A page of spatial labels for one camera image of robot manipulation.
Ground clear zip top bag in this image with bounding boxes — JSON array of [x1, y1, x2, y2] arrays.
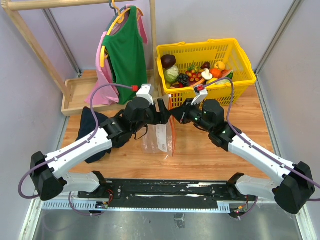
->
[[141, 94, 177, 161]]

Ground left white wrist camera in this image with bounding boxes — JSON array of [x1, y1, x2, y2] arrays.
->
[[131, 84, 154, 107]]

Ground dark toy grapes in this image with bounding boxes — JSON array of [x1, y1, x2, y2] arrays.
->
[[177, 73, 190, 88]]

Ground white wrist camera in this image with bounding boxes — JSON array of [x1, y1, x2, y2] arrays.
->
[[191, 85, 208, 106], [131, 84, 154, 107]]

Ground pink shirt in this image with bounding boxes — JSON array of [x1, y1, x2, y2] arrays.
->
[[85, 7, 148, 105]]

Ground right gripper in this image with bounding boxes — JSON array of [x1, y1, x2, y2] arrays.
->
[[170, 98, 213, 133]]

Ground yellow clothes hanger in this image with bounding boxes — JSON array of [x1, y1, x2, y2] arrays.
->
[[99, 0, 133, 68]]

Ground wooden clothes rack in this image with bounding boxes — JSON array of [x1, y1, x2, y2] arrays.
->
[[1, 0, 163, 117]]

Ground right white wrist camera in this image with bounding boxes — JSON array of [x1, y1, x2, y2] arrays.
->
[[191, 85, 208, 106]]

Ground yellow toy lemon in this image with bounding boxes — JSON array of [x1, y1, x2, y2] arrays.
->
[[206, 78, 219, 86]]

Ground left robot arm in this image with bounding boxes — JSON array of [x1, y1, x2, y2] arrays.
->
[[29, 97, 171, 201]]

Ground dark navy cloth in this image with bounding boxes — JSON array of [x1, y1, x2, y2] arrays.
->
[[76, 107, 111, 164]]

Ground green tank top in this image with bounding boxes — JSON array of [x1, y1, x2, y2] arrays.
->
[[101, 5, 148, 106]]

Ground toy watermelon slice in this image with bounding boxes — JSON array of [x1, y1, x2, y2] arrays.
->
[[221, 69, 234, 80]]

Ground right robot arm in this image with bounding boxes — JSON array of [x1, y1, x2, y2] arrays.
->
[[170, 98, 316, 215]]

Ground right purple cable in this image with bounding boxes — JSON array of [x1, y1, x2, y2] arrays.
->
[[202, 77, 320, 218]]

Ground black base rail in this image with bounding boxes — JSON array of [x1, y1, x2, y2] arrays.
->
[[77, 178, 255, 213]]

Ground green toy cabbage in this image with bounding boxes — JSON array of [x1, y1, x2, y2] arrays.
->
[[164, 65, 180, 84]]

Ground white toy mushroom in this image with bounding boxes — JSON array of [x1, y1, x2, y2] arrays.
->
[[201, 68, 213, 81]]

